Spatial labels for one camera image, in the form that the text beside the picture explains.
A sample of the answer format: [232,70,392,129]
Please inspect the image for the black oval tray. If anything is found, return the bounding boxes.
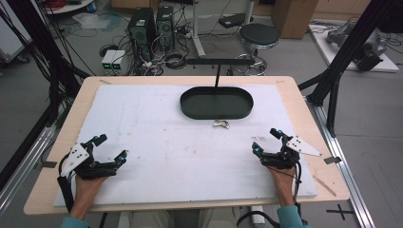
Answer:
[179,85,255,121]

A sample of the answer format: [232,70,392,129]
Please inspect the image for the flat black device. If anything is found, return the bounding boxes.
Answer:
[218,12,255,29]

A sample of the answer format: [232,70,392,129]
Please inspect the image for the small silver metal ring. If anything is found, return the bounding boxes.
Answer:
[213,119,231,130]

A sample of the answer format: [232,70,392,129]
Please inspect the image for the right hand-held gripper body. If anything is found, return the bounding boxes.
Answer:
[259,134,323,171]

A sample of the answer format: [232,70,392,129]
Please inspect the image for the grey and black machine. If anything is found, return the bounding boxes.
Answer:
[325,21,389,72]

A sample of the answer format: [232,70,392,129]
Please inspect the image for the black metal frame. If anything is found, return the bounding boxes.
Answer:
[297,0,403,138]
[0,0,91,191]

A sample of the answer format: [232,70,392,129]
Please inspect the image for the person's right hand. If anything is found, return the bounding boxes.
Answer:
[266,164,297,195]

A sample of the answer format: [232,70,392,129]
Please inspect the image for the large black computer tower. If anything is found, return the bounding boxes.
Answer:
[127,7,159,63]

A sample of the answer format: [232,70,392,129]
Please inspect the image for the white round table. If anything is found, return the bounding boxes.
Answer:
[43,0,97,16]

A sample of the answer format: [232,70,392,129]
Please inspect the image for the coiled black cable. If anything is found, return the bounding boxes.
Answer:
[163,49,188,70]

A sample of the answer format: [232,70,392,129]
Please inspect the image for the slim black computer tower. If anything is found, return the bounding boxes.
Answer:
[155,5,176,52]

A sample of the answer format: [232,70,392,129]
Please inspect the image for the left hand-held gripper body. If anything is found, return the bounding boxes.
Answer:
[58,141,119,181]

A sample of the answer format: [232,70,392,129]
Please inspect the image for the white foam board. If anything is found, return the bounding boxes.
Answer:
[52,83,319,209]

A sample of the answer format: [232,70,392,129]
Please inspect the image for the aluminium rail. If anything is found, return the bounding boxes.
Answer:
[0,125,57,218]
[304,94,377,228]

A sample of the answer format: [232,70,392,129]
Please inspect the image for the white floor board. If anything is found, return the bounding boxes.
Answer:
[308,23,400,74]

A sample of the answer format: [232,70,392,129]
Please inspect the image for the black hook stand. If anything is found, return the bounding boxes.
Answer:
[185,58,257,96]

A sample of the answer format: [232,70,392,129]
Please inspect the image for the clear plastic sheet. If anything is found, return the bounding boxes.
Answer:
[71,11,112,30]

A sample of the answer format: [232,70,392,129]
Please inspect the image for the black tape cross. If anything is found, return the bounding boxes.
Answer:
[325,203,355,221]

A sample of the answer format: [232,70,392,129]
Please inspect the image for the light wooden table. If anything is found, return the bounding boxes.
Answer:
[23,74,352,217]

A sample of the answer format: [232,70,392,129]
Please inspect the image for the black round stool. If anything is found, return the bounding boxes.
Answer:
[235,22,280,77]

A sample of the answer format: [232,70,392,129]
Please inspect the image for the brown cardboard box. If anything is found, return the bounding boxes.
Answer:
[271,0,319,40]

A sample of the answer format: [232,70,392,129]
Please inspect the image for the white table foot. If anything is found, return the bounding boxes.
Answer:
[249,205,266,226]

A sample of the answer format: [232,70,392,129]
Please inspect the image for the black tape piece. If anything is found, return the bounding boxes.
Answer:
[323,155,343,165]
[32,160,58,169]

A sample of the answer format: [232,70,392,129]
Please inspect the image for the thin wooden stick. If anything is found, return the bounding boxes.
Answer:
[312,174,337,198]

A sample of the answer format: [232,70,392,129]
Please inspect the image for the white desk leg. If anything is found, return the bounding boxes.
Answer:
[191,0,207,59]

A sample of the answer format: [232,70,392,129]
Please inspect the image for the person's left hand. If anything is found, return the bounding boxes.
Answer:
[73,175,109,201]

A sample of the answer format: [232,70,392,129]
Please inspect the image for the white power supply unit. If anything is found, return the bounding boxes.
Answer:
[111,49,127,72]
[101,48,118,72]

